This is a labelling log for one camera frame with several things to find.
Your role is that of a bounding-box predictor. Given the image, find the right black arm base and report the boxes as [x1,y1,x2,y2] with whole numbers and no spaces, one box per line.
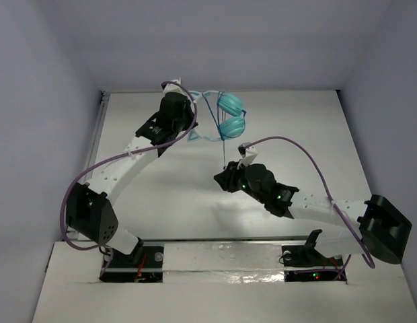
[278,245,347,283]

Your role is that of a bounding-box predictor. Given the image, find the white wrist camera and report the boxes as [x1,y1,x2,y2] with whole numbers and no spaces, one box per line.
[237,142,258,169]
[161,77,185,95]

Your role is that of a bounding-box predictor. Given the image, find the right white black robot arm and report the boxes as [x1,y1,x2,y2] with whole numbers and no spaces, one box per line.
[214,161,412,264]

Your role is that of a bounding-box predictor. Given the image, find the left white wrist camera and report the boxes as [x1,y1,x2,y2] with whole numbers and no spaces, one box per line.
[161,77,185,95]

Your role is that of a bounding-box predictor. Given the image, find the teal cat-ear headphones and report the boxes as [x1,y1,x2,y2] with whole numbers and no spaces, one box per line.
[187,90,247,142]

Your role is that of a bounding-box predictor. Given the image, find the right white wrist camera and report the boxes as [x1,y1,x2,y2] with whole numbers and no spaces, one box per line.
[237,142,258,169]

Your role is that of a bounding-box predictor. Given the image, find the thin blue headphone cable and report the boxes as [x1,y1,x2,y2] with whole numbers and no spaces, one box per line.
[201,91,248,171]

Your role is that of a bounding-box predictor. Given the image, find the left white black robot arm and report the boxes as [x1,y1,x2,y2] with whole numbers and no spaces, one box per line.
[61,92,196,265]

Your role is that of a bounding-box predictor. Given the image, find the aluminium rail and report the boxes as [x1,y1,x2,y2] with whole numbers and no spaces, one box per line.
[143,236,308,242]

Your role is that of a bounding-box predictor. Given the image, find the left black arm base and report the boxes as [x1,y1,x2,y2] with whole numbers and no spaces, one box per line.
[99,245,164,283]

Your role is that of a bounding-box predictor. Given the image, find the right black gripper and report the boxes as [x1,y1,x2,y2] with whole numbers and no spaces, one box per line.
[214,159,267,204]

